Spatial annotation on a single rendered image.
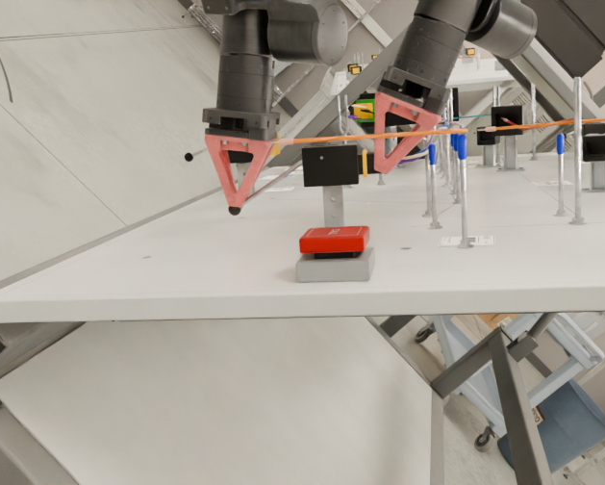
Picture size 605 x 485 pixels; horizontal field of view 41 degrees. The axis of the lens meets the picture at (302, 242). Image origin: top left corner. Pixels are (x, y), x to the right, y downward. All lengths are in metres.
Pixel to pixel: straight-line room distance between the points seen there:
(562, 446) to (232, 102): 4.72
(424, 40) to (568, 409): 4.62
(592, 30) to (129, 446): 1.41
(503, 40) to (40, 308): 0.51
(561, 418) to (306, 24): 4.70
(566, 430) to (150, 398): 4.57
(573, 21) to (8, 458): 1.52
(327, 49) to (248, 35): 0.08
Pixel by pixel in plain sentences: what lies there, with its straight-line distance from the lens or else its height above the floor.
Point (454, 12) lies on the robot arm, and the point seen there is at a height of 1.30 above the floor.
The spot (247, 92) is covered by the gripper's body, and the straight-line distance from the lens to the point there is 0.81.
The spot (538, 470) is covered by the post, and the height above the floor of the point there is 1.00.
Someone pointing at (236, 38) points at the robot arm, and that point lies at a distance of 0.82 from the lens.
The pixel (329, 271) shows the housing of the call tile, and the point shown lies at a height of 1.09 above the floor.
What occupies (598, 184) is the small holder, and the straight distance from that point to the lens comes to 1.09.
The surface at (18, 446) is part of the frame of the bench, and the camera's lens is 0.72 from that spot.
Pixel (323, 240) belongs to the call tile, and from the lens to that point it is 0.61.
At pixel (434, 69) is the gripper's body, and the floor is 1.25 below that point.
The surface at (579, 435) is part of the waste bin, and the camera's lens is 5.36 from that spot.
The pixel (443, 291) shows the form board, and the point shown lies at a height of 1.15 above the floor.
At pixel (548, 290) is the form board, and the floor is 1.20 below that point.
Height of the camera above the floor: 1.23
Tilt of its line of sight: 14 degrees down
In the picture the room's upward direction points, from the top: 47 degrees clockwise
